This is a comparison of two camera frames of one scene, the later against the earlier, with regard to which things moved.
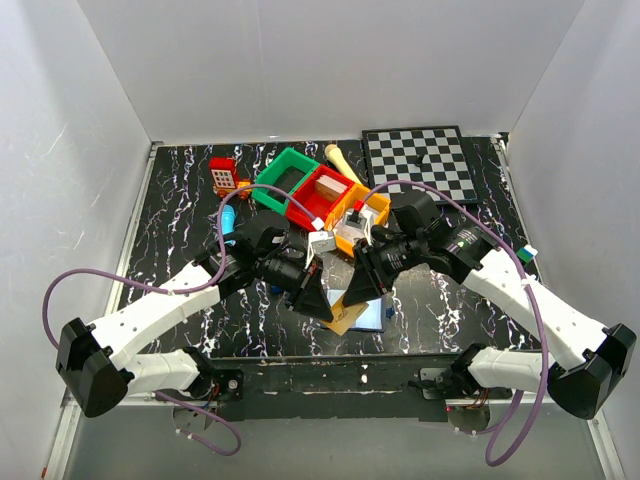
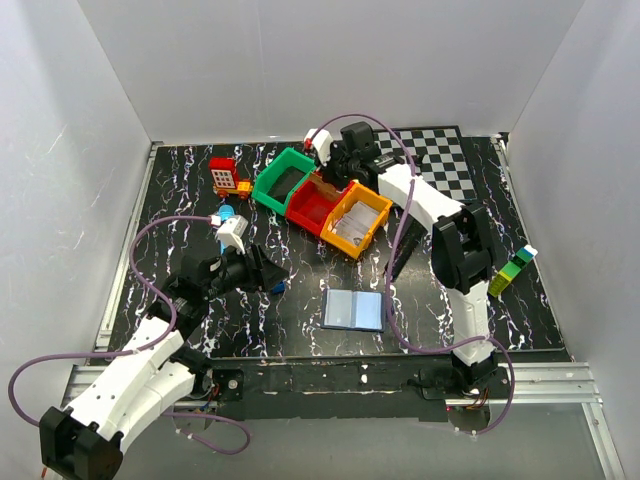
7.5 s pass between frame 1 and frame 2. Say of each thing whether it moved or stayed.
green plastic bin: stayed
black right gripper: moved
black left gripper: moved
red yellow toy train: stayed
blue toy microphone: stayed
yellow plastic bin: stayed
